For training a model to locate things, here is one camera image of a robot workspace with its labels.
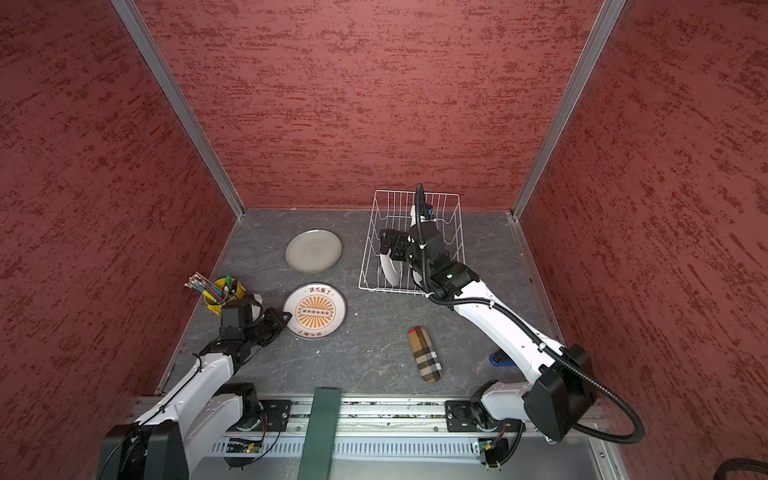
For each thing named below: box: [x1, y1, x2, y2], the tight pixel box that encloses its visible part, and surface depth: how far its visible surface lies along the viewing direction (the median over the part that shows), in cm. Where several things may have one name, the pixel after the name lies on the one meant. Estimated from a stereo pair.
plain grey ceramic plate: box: [285, 229, 343, 275], surface depth 111 cm
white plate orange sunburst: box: [283, 282, 347, 340], surface depth 93 cm
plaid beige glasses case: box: [408, 326, 442, 383], surface depth 83 cm
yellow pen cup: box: [204, 276, 247, 316], surface depth 87 cm
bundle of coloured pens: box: [184, 272, 238, 305], surface depth 85 cm
